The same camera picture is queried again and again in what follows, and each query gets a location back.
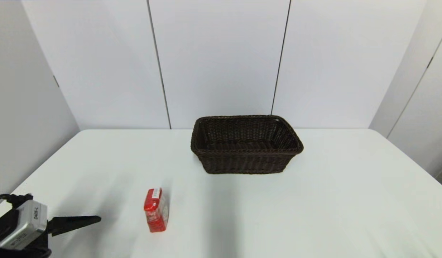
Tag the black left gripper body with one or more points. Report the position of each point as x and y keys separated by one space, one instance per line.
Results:
x=38 y=248

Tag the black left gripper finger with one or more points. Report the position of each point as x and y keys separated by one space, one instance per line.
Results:
x=70 y=223

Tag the red snack packet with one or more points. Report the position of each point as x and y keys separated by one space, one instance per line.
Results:
x=155 y=215

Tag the dark brown wicker basket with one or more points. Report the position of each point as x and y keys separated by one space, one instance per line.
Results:
x=246 y=161

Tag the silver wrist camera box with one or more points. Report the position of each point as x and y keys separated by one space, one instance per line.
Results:
x=27 y=222

